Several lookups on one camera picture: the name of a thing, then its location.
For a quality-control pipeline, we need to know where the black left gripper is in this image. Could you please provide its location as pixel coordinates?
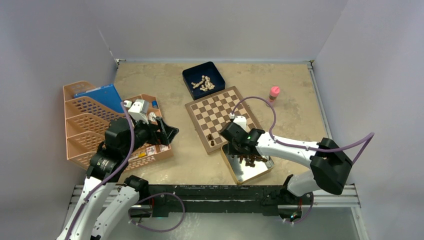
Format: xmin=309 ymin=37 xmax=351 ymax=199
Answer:
xmin=122 ymin=114 xmax=178 ymax=156

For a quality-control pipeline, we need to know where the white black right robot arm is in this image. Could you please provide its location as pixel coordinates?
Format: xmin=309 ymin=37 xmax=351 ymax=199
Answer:
xmin=219 ymin=121 xmax=353 ymax=204

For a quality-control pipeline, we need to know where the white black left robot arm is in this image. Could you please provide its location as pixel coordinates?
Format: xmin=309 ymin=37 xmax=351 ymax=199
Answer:
xmin=58 ymin=117 xmax=179 ymax=240

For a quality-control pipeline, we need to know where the pile of dark chess pieces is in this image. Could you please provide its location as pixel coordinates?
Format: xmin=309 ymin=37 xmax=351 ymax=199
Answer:
xmin=238 ymin=154 xmax=268 ymax=168

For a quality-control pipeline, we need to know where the wooden chess board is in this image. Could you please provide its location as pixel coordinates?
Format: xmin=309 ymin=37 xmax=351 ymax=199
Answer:
xmin=185 ymin=86 xmax=243 ymax=155

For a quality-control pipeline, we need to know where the pile of light chess pieces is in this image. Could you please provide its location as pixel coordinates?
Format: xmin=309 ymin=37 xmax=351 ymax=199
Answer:
xmin=191 ymin=75 xmax=216 ymax=92

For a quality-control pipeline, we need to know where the orange plastic basket tray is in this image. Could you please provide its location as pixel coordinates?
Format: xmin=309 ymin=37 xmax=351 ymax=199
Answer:
xmin=124 ymin=94 xmax=179 ymax=171

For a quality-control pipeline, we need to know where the metal gold-rimmed tin tray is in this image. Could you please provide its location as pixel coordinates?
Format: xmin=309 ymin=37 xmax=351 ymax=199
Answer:
xmin=220 ymin=144 xmax=275 ymax=185

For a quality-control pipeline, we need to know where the pink lidded small bottle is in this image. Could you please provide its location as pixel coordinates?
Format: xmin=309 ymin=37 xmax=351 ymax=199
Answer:
xmin=267 ymin=86 xmax=281 ymax=107

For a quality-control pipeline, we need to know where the dark blue square tray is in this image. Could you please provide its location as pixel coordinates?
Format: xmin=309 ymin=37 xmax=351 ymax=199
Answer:
xmin=182 ymin=61 xmax=226 ymax=100

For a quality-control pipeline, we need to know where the blue folder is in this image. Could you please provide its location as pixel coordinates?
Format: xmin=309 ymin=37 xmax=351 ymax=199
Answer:
xmin=74 ymin=84 xmax=124 ymax=114

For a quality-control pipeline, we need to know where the orange plastic file organizer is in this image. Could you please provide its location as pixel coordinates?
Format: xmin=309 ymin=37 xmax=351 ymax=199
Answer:
xmin=63 ymin=81 xmax=125 ymax=170

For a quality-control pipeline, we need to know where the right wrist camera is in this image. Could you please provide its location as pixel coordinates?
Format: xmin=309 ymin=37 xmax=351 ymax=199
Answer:
xmin=229 ymin=113 xmax=247 ymax=132

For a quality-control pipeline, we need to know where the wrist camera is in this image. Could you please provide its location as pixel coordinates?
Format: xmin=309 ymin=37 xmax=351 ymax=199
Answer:
xmin=123 ymin=99 xmax=150 ymax=124
xmin=229 ymin=113 xmax=247 ymax=132

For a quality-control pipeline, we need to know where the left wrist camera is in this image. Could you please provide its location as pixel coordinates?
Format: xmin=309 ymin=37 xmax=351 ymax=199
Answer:
xmin=123 ymin=99 xmax=150 ymax=124

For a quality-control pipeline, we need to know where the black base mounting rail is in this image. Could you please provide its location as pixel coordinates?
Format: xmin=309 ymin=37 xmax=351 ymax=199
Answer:
xmin=69 ymin=183 xmax=361 ymax=220

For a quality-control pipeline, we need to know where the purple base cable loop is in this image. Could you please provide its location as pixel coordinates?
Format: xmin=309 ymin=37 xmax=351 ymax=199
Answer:
xmin=127 ymin=192 xmax=186 ymax=233

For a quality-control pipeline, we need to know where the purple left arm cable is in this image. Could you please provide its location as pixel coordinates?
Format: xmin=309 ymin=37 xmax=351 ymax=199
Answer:
xmin=64 ymin=100 xmax=137 ymax=240

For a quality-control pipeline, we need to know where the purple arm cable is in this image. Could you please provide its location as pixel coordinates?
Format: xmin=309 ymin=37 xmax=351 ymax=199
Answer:
xmin=64 ymin=100 xmax=137 ymax=240
xmin=230 ymin=96 xmax=376 ymax=167

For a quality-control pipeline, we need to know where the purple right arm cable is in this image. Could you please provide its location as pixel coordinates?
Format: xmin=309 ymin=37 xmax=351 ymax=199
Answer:
xmin=230 ymin=96 xmax=376 ymax=167

